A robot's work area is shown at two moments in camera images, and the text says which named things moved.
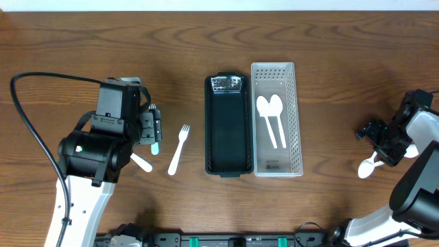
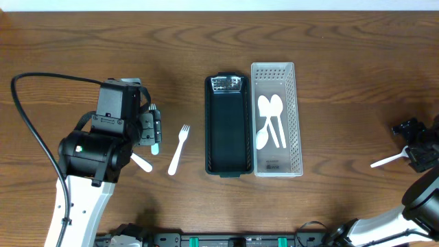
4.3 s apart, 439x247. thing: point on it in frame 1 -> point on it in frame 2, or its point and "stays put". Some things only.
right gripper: (381, 138) -> (412, 137)
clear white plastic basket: (279, 79) stays put
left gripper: (151, 126) stays put
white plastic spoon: (367, 167) -> (262, 136)
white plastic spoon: (276, 109) stays put
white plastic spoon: (263, 106) stays put
